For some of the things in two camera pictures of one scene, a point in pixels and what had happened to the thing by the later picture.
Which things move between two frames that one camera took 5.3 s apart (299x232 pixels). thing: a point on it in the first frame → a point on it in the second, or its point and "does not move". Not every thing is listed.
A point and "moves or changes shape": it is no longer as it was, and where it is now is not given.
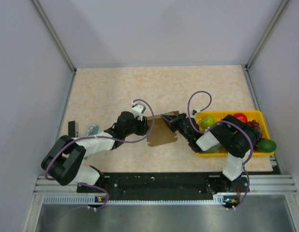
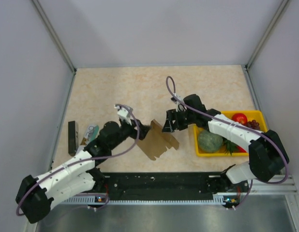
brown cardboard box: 161,132 moves or changes shape
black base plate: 165,185 does not move
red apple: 241,117 does not move
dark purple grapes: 255,124 does not move
